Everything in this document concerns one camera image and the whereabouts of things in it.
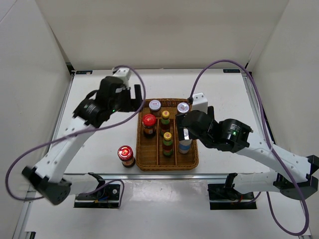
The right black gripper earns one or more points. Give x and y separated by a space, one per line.
180 127

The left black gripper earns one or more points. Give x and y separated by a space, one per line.
133 105

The white-lid spice jar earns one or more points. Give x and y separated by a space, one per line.
183 108
155 108

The yellow-cap chili bottle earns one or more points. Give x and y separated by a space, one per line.
165 122
167 144

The silver-cap pepper shaker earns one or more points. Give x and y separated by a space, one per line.
185 141

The red-lid sauce jar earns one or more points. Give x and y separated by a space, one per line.
126 156
149 125

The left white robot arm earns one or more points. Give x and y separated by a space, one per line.
47 175

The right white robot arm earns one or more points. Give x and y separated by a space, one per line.
289 174

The brown wicker divided basket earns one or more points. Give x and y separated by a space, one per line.
149 155

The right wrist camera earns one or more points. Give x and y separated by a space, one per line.
200 102

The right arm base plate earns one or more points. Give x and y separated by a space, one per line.
221 198

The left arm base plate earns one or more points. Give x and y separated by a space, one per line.
109 195

